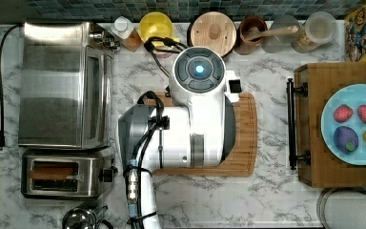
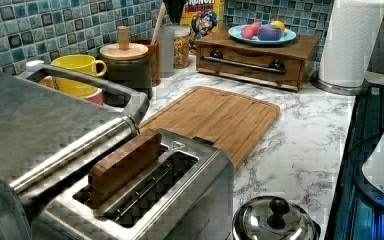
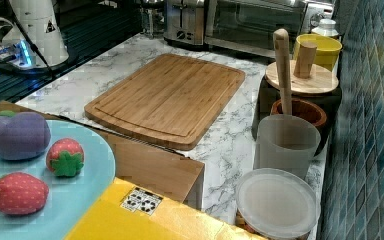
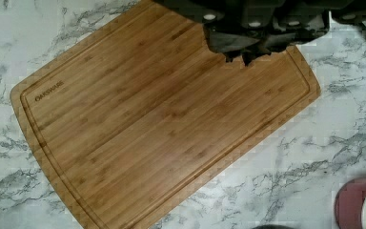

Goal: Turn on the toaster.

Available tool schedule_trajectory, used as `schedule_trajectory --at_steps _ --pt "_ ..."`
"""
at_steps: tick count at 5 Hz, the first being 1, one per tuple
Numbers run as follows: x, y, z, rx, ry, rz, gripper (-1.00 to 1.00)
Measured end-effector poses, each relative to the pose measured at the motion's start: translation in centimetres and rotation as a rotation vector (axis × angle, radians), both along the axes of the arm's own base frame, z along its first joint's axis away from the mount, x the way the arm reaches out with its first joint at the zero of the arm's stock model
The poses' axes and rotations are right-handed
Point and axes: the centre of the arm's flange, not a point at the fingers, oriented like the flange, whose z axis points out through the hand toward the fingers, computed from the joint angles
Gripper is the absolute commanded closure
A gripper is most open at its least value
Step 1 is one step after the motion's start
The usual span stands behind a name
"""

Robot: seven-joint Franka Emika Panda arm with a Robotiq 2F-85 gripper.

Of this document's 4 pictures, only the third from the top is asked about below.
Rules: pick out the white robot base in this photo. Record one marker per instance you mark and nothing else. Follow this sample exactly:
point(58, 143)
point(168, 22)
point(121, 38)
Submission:
point(30, 36)

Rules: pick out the stainless steel toaster oven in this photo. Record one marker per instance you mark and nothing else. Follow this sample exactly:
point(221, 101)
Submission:
point(248, 25)

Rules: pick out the bamboo cutting board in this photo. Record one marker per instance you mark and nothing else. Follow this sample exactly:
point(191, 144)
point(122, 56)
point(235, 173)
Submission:
point(171, 101)

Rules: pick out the wooden drawer box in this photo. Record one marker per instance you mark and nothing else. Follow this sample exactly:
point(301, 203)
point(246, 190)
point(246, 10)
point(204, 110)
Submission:
point(167, 174)

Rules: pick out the frosted plastic cup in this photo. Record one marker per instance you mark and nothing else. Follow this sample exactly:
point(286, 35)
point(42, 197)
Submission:
point(287, 143)

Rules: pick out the brown wooden utensil cup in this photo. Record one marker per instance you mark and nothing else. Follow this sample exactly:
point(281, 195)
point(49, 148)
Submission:
point(308, 111)

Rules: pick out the yellow cardboard box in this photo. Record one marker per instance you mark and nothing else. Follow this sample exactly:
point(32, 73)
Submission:
point(125, 211)

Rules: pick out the wooden pestle stick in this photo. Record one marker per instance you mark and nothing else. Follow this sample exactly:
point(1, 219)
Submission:
point(281, 46)

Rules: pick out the small plush strawberry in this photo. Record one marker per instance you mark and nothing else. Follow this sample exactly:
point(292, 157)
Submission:
point(65, 158)

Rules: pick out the dark canister with wooden lid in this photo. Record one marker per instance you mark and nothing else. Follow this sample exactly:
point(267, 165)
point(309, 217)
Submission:
point(309, 82)

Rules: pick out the light blue plate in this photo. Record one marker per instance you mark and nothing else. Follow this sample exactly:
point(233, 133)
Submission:
point(69, 197)

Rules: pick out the yellow ceramic mug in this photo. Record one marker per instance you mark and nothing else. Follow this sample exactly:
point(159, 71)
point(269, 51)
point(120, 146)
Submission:
point(327, 51)

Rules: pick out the white capped bottle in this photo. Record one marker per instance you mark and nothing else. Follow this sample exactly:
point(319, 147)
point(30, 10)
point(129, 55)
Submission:
point(327, 28)

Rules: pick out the purple plush eggplant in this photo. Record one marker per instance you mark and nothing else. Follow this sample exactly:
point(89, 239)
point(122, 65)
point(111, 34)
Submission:
point(23, 135)

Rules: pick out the large plush strawberry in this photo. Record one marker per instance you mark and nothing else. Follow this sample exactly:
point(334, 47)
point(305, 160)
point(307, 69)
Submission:
point(22, 194)

